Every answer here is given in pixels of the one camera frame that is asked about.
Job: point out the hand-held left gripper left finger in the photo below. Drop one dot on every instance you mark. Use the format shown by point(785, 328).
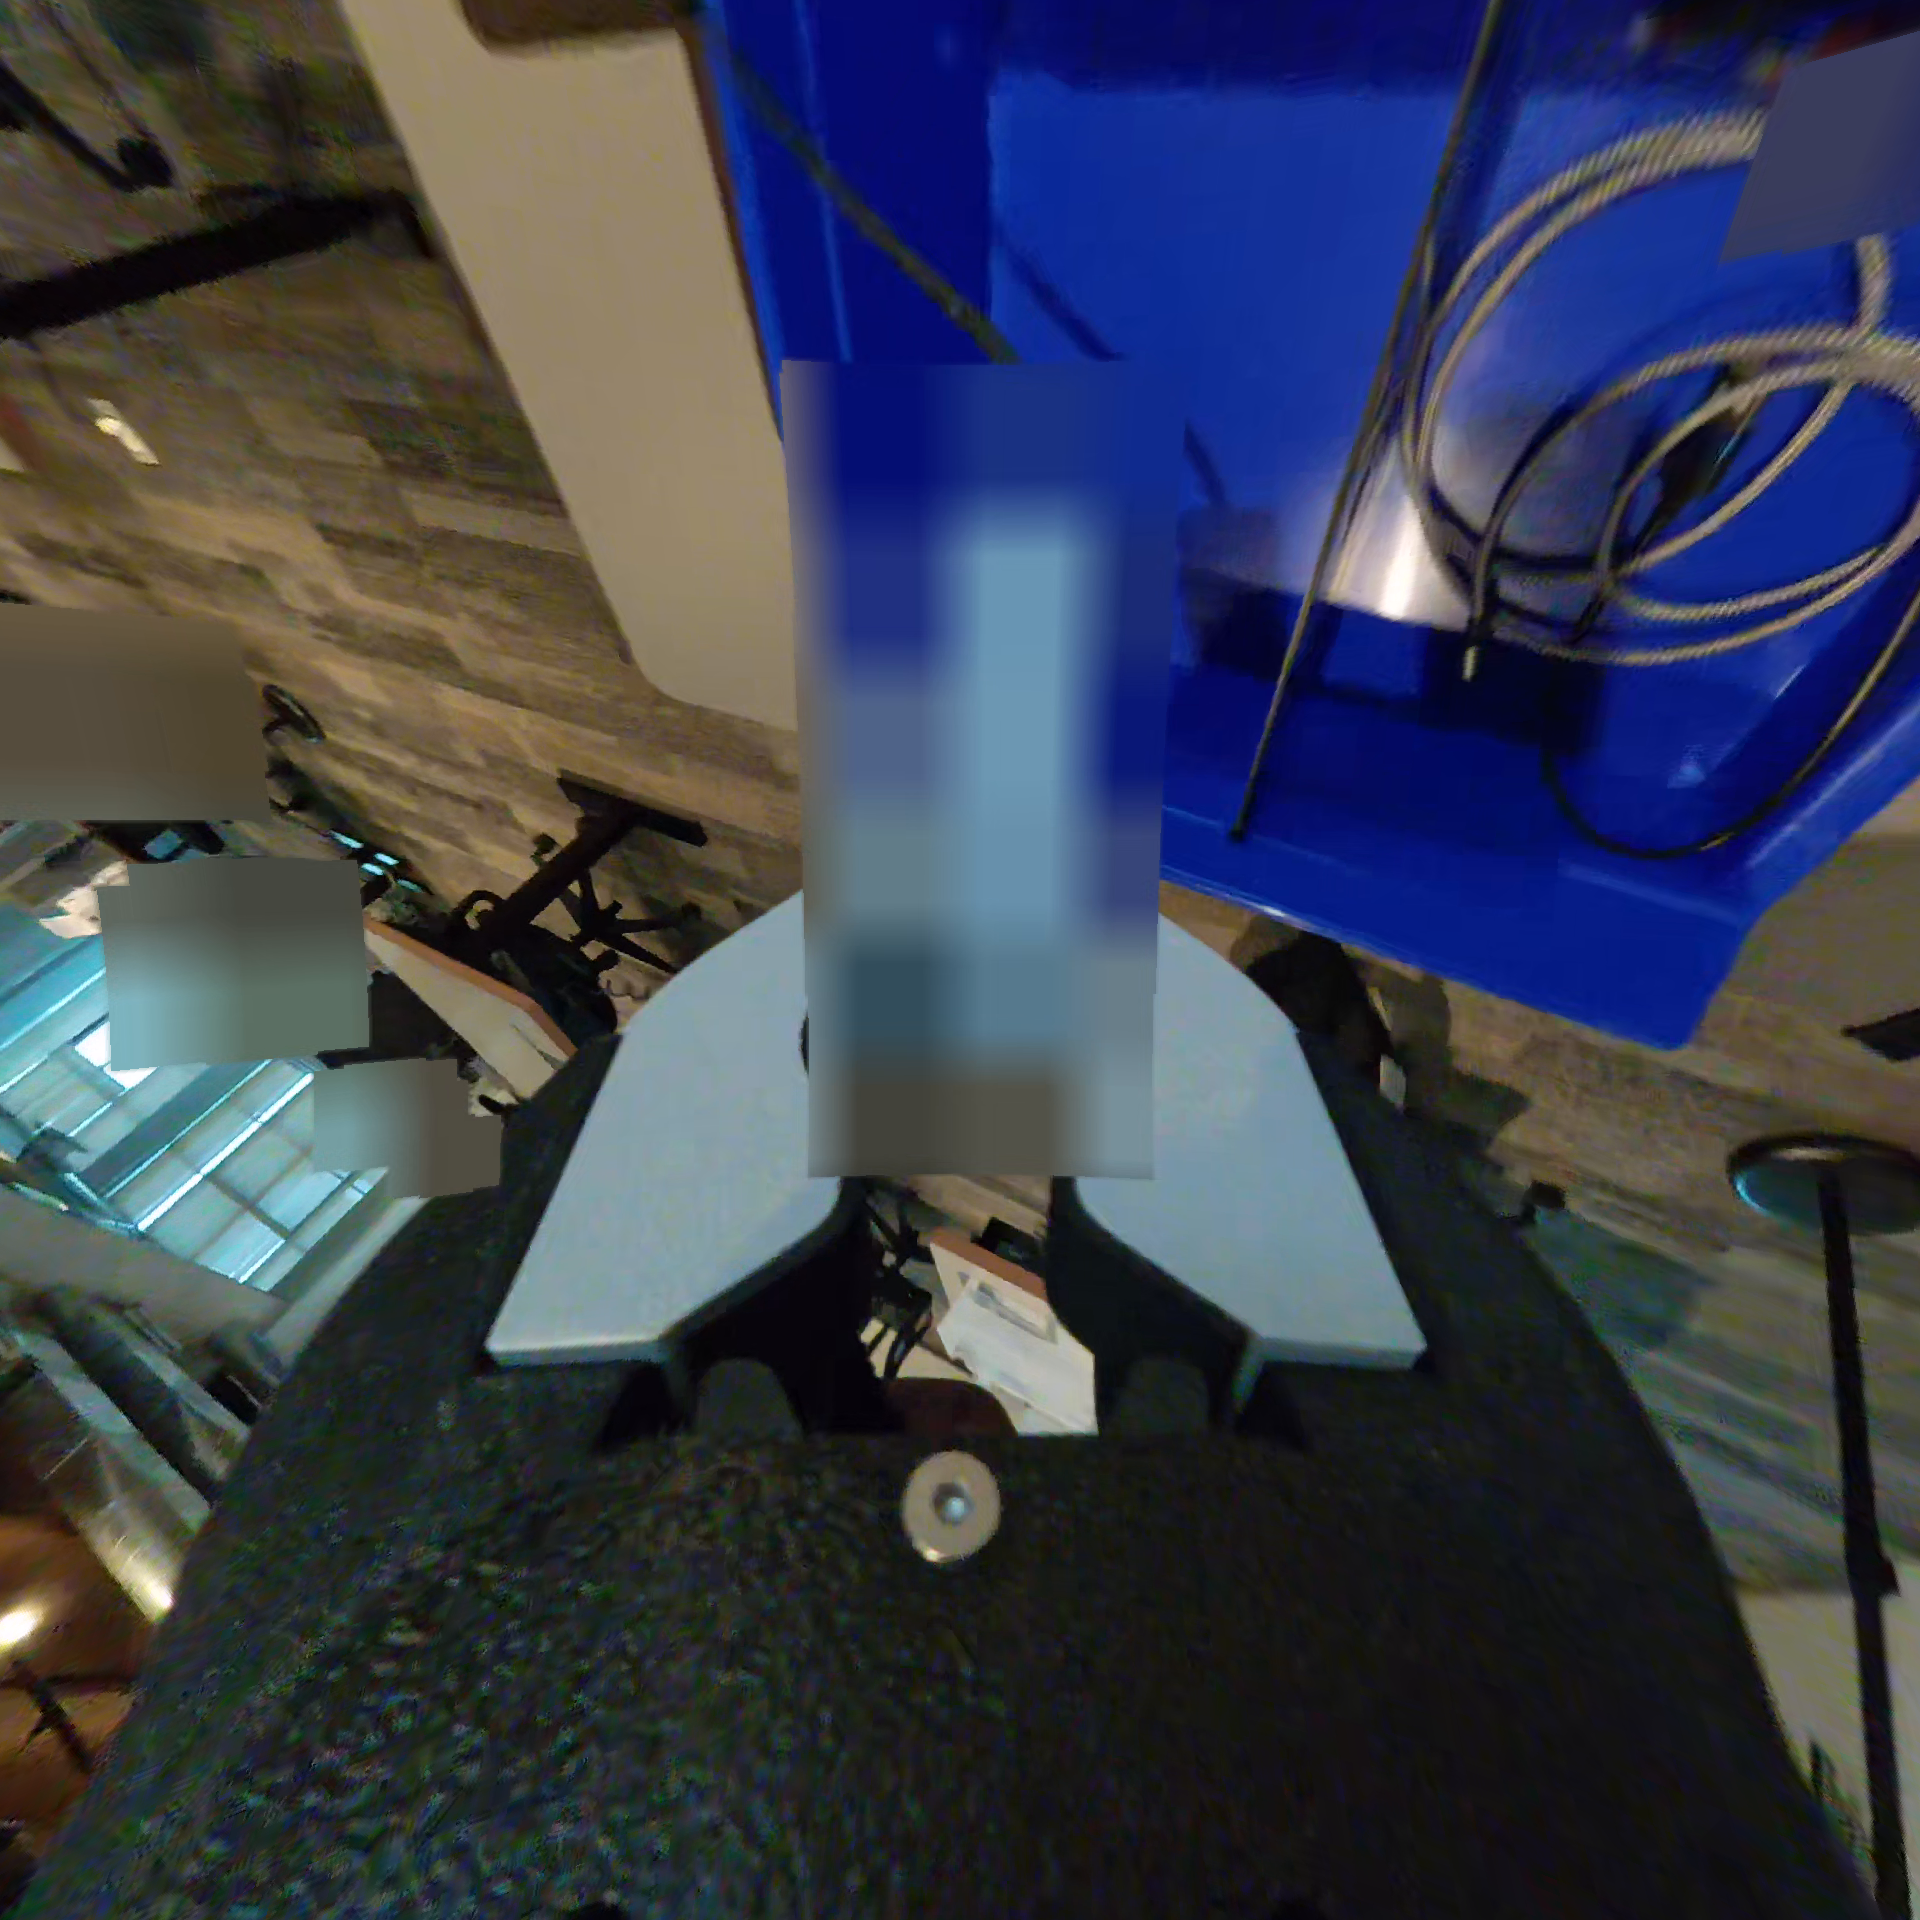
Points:
point(674, 1201)

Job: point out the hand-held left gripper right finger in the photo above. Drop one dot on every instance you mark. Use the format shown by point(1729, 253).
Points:
point(1259, 1185)

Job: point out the black floor stand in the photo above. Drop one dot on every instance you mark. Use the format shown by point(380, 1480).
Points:
point(1838, 1425)

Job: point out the white table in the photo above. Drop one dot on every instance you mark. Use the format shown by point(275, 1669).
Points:
point(600, 329)

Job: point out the black tripod stand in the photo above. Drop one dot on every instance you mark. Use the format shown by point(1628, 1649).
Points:
point(569, 901)

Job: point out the white board with brown edge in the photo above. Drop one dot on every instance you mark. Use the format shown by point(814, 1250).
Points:
point(480, 1003)

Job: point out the blue plastic bin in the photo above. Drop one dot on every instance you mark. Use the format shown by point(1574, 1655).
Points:
point(1289, 376)

